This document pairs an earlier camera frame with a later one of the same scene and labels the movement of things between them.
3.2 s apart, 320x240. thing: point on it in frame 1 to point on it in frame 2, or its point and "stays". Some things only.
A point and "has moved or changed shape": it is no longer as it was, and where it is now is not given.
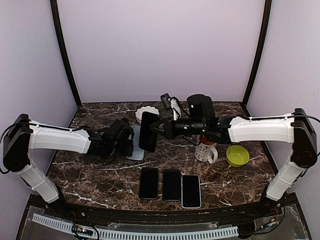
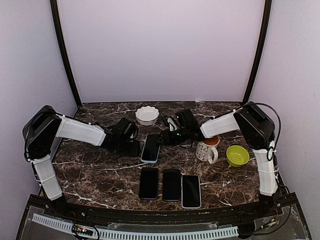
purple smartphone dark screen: x=172 y=185 stays
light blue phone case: x=138 y=153 has moved or changed shape
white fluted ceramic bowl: x=139 y=112 stays
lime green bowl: x=237 y=155 stays
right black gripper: x=169 y=130 to x=167 y=139
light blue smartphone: x=190 y=191 stays
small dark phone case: x=148 y=137 to x=151 y=149
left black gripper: x=128 y=152 stays
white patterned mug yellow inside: x=206 y=151 stays
